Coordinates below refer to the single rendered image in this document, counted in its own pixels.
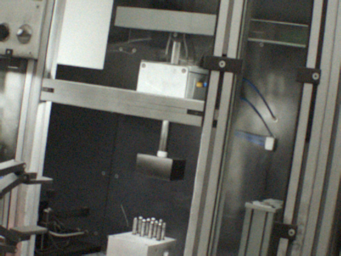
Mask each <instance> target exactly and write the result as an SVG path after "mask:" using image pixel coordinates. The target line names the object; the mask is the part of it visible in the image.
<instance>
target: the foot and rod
mask: <svg viewBox="0 0 341 256"><path fill-rule="evenodd" d="M171 124H172V122H170V121H163V122H162V127H161V135H160V143H159V149H158V154H153V153H146V154H138V155H137V160H136V168H135V174H138V175H141V176H147V177H153V178H156V179H162V180H168V181H174V180H183V176H184V171H185V163H186V160H185V159H181V158H175V157H169V156H167V150H168V145H169V137H170V132H171Z"/></svg>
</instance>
